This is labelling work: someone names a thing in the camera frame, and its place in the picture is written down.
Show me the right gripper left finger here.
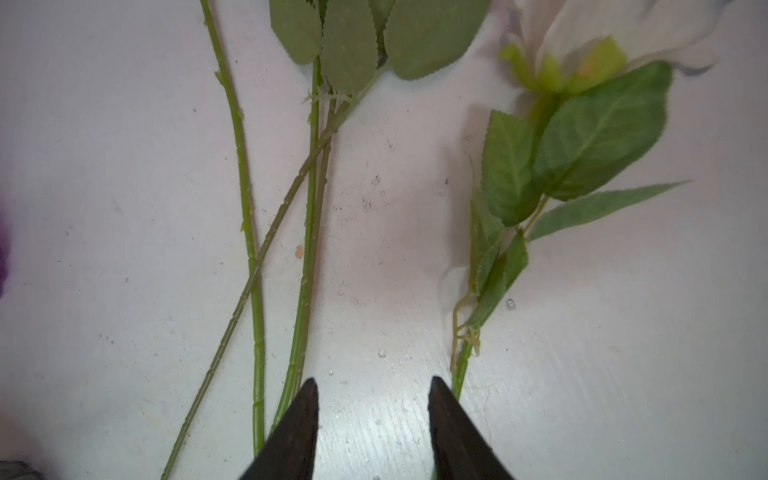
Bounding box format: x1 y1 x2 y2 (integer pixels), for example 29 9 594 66
240 378 319 480

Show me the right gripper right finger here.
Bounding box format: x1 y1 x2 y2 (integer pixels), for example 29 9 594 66
428 376 514 480

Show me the small white rose stem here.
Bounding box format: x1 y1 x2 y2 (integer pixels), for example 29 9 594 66
451 1 727 395

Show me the bunch of artificial flowers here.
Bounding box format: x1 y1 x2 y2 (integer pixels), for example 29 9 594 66
158 0 493 480

